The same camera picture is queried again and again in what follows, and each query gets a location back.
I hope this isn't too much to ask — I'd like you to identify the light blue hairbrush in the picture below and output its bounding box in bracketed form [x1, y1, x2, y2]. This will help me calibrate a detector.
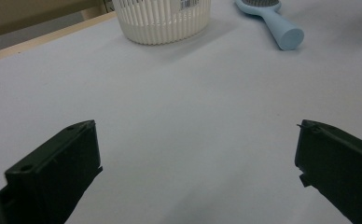
[234, 0, 305, 51]

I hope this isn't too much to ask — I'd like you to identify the white slatted plastic basket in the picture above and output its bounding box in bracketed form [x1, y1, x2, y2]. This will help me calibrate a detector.
[112, 0, 212, 46]

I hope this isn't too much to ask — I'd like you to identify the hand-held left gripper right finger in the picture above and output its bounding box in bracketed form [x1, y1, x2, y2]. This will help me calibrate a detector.
[295, 119, 362, 224]

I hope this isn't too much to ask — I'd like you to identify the white table cover board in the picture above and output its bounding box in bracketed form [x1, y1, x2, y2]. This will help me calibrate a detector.
[0, 0, 362, 224]

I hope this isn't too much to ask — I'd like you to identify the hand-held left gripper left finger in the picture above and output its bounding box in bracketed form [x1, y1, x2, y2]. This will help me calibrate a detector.
[0, 119, 104, 224]

